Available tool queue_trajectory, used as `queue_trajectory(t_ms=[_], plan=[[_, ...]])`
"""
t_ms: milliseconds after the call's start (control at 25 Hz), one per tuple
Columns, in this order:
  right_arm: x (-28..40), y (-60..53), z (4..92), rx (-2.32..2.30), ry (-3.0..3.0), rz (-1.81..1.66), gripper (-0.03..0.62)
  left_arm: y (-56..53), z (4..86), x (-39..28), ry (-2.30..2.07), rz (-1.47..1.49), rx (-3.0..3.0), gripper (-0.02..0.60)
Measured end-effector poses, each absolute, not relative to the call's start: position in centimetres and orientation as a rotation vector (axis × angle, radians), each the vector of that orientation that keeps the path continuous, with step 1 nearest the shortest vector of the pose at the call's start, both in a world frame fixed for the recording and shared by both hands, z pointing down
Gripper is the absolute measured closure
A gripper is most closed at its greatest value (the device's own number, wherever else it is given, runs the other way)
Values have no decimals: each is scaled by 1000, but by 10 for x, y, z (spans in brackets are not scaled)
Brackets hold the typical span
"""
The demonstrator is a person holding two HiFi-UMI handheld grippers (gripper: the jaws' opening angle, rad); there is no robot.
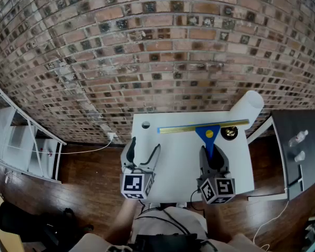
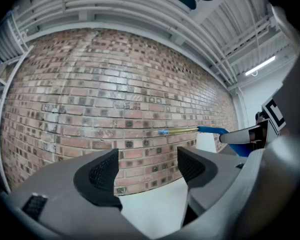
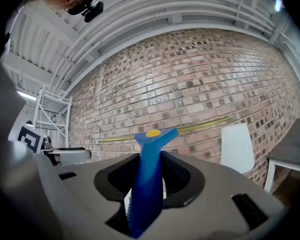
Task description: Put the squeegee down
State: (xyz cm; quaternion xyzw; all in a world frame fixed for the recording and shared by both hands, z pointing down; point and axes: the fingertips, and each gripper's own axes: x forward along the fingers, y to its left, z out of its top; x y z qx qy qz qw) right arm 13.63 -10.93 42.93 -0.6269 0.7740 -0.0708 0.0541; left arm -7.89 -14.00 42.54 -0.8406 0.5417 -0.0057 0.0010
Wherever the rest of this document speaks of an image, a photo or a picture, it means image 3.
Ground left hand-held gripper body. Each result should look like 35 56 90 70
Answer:
16 122 92 167

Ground ceiling strip light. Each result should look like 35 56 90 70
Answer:
16 89 38 102

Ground white metal shelf rack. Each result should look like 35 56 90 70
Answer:
33 84 73 148

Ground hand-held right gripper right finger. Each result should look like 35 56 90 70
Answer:
160 150 206 209

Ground dark table with white legs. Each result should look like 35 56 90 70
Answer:
263 115 300 194

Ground white plastic chair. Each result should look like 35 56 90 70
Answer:
219 122 256 175

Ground black head-mounted camera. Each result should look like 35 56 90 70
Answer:
80 1 105 23

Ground blue squeegee with brass blade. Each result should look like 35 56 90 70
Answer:
97 115 235 239

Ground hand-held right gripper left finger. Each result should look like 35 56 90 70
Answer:
93 152 141 202

